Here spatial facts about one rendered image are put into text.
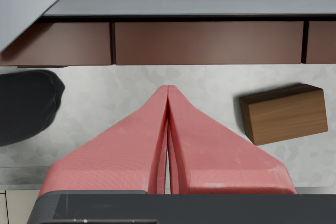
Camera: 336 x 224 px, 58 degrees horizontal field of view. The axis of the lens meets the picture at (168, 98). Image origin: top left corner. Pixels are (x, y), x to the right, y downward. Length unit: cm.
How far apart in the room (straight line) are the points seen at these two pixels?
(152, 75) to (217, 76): 9
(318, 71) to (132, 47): 29
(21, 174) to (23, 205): 53
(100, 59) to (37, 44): 6
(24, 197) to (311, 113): 84
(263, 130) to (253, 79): 8
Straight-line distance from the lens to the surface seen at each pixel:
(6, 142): 49
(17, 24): 29
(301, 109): 43
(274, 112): 42
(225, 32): 29
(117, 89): 44
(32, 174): 52
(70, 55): 30
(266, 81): 46
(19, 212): 106
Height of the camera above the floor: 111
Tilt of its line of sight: 80 degrees down
